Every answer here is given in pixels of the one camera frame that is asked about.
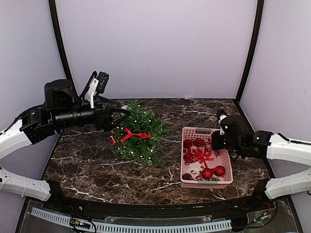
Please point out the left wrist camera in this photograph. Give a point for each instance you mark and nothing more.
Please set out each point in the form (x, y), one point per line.
(97, 86)

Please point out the red ornaments in basket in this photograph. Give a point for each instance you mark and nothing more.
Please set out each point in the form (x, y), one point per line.
(198, 150)

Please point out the red ball ornament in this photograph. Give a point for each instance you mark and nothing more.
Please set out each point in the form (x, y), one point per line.
(219, 171)
(206, 173)

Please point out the white snowflake ornament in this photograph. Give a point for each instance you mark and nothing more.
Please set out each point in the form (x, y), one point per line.
(195, 169)

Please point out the red gold drum ornament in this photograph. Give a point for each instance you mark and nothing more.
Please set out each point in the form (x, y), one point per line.
(113, 140)

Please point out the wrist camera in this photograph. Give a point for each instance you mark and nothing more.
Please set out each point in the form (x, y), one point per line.
(97, 86)
(220, 117)

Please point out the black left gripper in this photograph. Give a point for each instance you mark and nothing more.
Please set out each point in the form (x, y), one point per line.
(105, 123)

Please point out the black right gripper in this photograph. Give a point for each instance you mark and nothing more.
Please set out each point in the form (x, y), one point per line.
(215, 144)

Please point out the red ribbon bow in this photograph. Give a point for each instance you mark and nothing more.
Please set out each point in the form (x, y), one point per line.
(129, 135)

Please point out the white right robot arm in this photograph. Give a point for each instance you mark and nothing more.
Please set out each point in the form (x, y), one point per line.
(288, 153)

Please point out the pink plastic basket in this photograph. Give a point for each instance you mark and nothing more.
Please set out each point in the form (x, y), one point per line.
(223, 159)

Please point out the brown pine cone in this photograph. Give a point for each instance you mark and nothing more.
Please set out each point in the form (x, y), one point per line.
(187, 177)

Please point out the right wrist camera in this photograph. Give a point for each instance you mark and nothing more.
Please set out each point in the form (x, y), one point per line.
(220, 117)

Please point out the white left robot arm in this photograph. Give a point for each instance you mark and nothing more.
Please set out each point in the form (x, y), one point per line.
(12, 142)

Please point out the small green christmas tree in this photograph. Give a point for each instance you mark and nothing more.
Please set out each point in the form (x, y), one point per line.
(141, 120)

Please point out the white perforated cable tray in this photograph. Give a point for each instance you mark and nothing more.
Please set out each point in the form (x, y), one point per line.
(97, 226)

